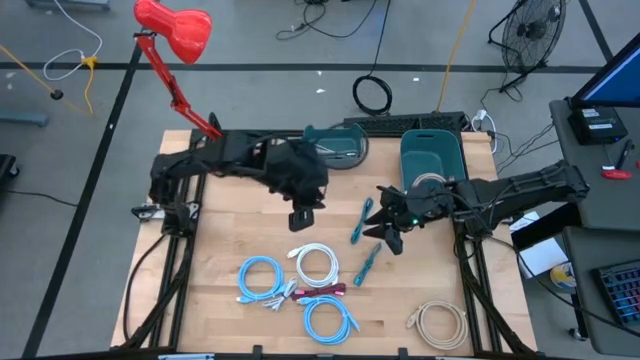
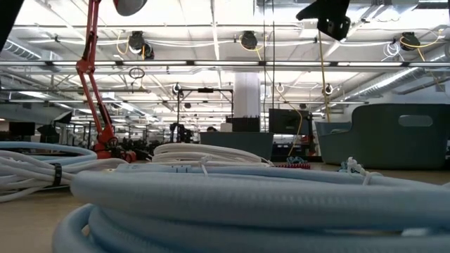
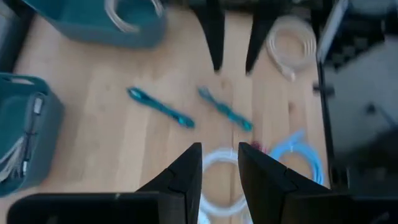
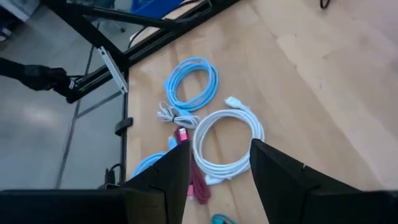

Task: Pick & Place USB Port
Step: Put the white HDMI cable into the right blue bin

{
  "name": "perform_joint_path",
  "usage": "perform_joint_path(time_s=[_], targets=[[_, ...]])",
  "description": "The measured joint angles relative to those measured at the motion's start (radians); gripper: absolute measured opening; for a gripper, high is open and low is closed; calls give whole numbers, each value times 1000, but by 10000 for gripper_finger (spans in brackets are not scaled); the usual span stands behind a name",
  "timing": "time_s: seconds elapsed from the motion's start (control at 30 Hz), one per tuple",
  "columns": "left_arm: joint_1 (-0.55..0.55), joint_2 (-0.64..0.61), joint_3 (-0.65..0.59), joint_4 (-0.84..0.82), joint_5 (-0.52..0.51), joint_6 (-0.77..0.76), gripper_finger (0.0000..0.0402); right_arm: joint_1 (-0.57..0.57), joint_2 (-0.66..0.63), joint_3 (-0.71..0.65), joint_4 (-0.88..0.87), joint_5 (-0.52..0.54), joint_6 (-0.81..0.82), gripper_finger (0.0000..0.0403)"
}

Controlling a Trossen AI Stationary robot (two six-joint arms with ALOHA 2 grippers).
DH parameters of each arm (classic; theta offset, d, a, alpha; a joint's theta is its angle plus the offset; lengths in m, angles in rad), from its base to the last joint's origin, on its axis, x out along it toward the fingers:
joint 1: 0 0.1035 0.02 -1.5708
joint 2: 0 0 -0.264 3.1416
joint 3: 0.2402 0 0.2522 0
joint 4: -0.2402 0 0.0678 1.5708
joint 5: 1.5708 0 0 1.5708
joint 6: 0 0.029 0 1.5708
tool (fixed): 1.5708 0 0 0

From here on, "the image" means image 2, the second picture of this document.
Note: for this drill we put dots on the white building column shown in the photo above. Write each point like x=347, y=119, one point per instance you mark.
x=247, y=95

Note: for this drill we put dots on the dark background monitor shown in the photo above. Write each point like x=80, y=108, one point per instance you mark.
x=288, y=121
x=22, y=129

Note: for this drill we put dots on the black cabinet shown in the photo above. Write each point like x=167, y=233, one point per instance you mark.
x=243, y=124

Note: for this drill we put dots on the long ceiling light bar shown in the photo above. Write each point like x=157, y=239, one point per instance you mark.
x=225, y=63

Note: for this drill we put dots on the person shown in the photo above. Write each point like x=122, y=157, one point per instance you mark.
x=211, y=129

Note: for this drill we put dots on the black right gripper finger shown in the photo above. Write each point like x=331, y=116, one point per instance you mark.
x=323, y=8

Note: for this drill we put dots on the red desk lamp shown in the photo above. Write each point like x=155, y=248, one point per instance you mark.
x=88, y=66

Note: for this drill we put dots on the silver ventilation duct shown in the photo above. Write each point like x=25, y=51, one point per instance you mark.
x=397, y=79

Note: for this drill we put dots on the black metal rig frame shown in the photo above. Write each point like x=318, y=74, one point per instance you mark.
x=211, y=90

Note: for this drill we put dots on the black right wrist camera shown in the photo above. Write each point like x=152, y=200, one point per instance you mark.
x=334, y=28

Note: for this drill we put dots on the large teal bin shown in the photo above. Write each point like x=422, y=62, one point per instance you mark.
x=379, y=147

